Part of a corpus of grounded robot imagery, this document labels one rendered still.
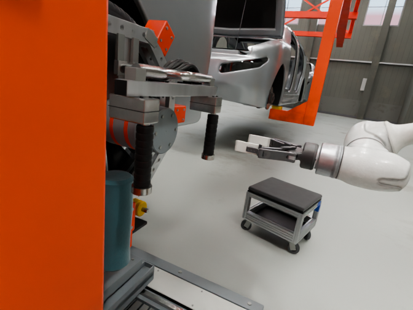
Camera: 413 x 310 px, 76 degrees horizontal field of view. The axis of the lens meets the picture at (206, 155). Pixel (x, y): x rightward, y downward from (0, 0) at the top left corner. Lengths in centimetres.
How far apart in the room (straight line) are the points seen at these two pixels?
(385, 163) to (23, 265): 71
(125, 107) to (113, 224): 31
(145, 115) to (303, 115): 381
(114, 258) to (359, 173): 65
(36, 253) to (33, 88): 12
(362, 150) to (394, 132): 15
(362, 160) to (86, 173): 64
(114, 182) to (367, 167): 61
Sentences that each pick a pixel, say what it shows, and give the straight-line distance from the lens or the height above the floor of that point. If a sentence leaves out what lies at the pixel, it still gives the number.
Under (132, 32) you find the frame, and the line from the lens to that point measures 83.
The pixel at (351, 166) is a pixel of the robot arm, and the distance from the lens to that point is 74.
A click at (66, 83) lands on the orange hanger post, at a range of 21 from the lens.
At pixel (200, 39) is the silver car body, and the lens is 150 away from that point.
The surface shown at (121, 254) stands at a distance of 78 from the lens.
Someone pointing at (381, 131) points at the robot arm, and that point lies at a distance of 87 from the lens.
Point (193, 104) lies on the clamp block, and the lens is 84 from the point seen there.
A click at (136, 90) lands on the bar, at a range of 54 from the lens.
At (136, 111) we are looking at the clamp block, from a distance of 53.
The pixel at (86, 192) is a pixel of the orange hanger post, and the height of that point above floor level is 90.
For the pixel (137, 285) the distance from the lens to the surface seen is 126.
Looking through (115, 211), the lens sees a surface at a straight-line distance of 70.
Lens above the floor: 100
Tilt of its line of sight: 16 degrees down
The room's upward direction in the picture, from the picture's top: 7 degrees clockwise
